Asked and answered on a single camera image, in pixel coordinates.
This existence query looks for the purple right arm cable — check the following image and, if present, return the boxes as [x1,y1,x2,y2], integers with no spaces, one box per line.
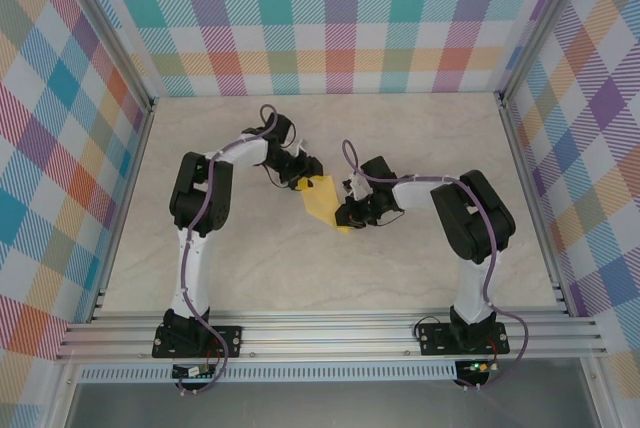
[341,139,531,392]

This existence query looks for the yellow cloth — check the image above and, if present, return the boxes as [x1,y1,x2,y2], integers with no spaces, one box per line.
[301,173,354,235]

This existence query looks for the black left circuit board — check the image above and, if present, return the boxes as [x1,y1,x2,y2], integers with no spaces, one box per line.
[171,363,217,380]

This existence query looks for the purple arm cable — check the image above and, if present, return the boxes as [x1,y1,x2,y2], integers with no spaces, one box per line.
[174,103,281,396]
[341,139,531,392]

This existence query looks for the aluminium side rail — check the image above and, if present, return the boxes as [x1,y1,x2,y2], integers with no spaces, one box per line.
[87,97,159,322]
[499,97,571,317]

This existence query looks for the aluminium corner post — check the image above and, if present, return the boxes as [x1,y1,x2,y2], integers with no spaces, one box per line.
[497,0,589,104]
[58,0,159,112]

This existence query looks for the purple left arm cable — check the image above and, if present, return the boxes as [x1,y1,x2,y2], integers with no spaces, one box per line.
[174,103,281,396]

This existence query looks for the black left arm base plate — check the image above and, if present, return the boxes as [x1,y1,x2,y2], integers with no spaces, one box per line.
[152,325,244,360]

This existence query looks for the black circuit board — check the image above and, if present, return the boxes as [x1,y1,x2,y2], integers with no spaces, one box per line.
[171,363,217,380]
[455,360,501,377]

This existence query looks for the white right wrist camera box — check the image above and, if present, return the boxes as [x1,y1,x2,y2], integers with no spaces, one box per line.
[344,175,371,199]

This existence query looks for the slotted grey cable tray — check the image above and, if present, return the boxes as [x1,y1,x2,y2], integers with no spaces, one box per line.
[78,365,459,383]

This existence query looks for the wide aluminium mounting rail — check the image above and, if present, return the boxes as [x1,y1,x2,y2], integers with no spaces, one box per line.
[54,310,609,362]

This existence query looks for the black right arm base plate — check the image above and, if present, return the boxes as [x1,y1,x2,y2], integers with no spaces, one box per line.
[418,322,511,357]

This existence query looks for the black right circuit board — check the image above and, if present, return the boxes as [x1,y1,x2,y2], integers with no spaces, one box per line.
[455,360,501,377]

